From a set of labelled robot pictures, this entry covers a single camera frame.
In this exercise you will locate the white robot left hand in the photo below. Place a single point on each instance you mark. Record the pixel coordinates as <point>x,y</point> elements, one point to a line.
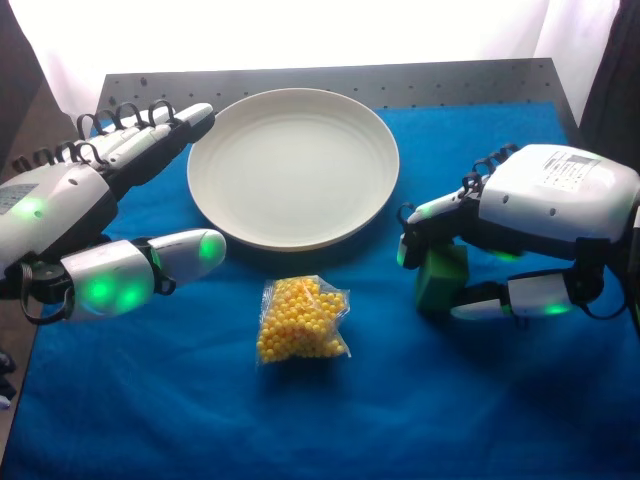
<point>60,200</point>

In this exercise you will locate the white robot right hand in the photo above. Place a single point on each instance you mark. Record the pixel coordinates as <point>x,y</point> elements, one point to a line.
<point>550,200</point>

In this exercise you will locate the green cube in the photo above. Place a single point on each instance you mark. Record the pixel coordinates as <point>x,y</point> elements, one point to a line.
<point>442,280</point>

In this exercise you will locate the plastic bag of yellow beads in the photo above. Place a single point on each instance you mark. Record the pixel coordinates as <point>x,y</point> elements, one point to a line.
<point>300,325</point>

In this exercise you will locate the white round plate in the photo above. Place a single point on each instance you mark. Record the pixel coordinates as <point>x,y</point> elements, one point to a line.
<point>295,170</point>

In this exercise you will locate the blue table cloth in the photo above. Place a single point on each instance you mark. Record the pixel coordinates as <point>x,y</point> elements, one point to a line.
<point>320,425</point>

